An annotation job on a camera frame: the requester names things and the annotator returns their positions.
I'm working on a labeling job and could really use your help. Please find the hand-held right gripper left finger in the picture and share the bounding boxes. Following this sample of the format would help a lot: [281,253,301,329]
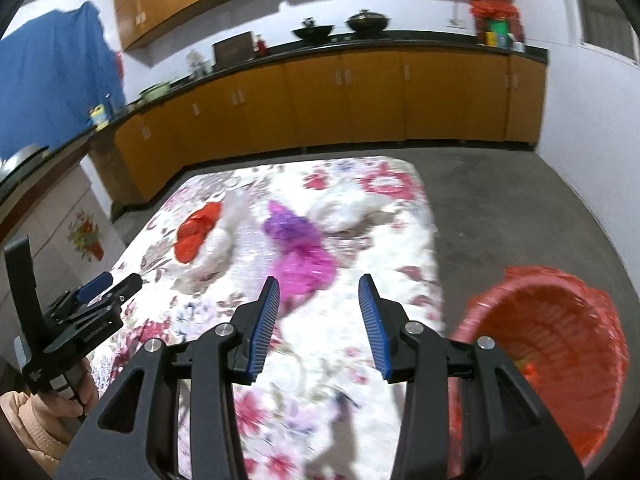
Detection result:
[55,276,281,480]

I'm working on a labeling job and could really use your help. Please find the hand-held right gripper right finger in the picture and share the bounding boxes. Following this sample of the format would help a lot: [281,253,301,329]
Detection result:
[358,274,586,480]

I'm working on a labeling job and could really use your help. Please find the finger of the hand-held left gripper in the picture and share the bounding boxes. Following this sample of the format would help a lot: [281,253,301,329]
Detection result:
[101,272,144,306]
[75,271,115,306]

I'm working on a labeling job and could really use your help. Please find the magenta plastic bag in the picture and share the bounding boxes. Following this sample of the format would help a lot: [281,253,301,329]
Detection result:
[272,245,337,311]

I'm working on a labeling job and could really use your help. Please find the small red plastic bag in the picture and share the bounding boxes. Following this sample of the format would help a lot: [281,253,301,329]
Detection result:
[175,203,223,264]

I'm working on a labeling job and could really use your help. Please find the clear plastic bag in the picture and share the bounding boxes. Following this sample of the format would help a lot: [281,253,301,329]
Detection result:
[187,192,253,283]

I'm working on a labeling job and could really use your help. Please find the white plastic bag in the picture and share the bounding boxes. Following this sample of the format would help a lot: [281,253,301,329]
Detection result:
[306,183,383,233]

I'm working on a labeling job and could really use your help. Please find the red plastic basket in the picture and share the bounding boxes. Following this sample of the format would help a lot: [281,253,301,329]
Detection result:
[447,266,630,478]

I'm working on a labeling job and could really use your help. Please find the person's left forearm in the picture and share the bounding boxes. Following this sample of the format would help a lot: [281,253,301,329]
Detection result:
[0,390,83,478]

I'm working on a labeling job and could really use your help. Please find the person's left hand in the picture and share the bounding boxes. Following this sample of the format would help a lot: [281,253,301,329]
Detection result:
[42,357,100,420]

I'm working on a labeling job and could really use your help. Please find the floral tablecloth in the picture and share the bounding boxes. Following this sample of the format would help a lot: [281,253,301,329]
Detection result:
[87,155,448,480]

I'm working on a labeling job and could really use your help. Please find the green basin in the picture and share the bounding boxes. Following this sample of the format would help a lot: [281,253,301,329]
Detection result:
[137,82,172,102]

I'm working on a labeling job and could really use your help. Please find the blue hanging cloth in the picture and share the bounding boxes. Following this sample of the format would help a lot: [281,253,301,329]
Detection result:
[0,1,126,161]

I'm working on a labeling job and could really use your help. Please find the wooden base cabinets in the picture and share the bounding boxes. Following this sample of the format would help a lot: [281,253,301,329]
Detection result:
[90,47,548,208]

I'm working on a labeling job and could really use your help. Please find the clear bagged jar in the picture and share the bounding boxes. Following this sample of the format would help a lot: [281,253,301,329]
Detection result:
[186,49,211,78]

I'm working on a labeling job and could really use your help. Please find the brown cutting board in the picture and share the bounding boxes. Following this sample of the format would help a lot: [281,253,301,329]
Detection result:
[212,31,256,67]

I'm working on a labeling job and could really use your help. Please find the black kitchen countertop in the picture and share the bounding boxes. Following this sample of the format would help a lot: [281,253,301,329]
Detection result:
[0,30,550,206]

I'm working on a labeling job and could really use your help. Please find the black wok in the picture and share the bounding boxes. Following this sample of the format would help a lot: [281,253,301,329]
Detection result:
[291,17,335,41]

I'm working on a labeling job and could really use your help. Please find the black pot with lid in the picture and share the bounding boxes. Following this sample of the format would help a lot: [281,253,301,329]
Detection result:
[345,8,391,35]

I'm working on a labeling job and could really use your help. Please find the red bag over boxes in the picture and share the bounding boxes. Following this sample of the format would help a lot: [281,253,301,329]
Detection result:
[469,0,523,46]

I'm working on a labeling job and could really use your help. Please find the barred window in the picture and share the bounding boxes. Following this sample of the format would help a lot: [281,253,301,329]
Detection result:
[570,0,640,66]

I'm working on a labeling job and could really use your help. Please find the wooden wall cabinets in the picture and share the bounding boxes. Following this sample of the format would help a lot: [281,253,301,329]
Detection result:
[112,0,525,52]

